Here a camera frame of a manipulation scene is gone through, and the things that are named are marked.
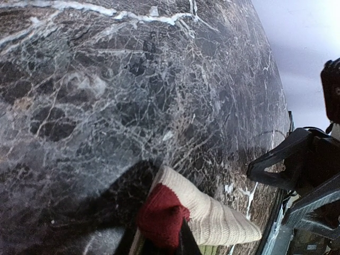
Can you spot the beige striped sock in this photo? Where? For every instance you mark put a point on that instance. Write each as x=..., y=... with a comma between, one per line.
x=172, y=198

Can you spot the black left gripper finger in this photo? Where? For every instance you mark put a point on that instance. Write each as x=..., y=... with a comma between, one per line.
x=187, y=243

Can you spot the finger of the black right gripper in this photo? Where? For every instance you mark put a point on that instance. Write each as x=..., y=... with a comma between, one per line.
x=282, y=166
x=303, y=214

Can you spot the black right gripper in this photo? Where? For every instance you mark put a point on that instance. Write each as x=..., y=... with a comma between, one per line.
x=330, y=84

